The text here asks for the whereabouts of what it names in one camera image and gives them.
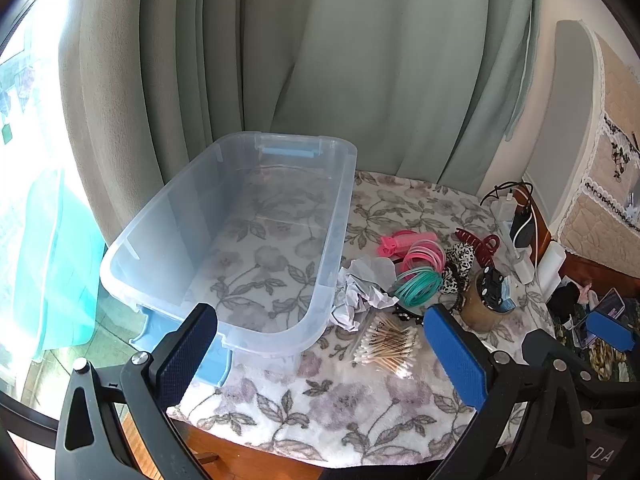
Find dark red claw clip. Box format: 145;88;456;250
454;227;501;267

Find stack of pink rings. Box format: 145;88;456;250
401;240;447;273

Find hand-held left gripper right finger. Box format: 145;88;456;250
424;304;598;480

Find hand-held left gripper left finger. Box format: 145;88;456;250
55;302;218;480

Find white tissue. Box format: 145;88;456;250
331;256;401;333

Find white cylinder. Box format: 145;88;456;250
536;242;567;296

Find smartphone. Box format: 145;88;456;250
597;287;627;319

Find leopard print scrunchie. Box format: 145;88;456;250
440;242;476;296

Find pack of cotton swabs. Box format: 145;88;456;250
350;316;426;378

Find beige quilted lace cover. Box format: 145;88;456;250
557;20;640;256

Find dark floral cloth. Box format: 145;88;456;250
587;342;640;383

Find black cable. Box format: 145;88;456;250
481;181;534;207

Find black cloth item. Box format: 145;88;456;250
546;282;582;322

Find grey floral blanket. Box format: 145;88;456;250
167;170;556;466

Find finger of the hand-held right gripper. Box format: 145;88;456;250
585;310;640;381
521;329;581;368

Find pink hair roller clip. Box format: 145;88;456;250
379;230;418;258

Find stack of teal rings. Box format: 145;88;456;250
391;267;443;309

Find black charger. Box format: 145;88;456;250
510;203;538;248

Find clear plastic storage bin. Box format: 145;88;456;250
99;131;358;388

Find white power strip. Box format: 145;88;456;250
492;195;538;281

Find teal plastic tub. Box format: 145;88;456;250
15;167;107;352

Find grey appliance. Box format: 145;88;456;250
522;20;603;226

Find black clover headband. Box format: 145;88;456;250
390;305;426;326

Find pale green curtain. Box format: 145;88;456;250
57;0;546;251

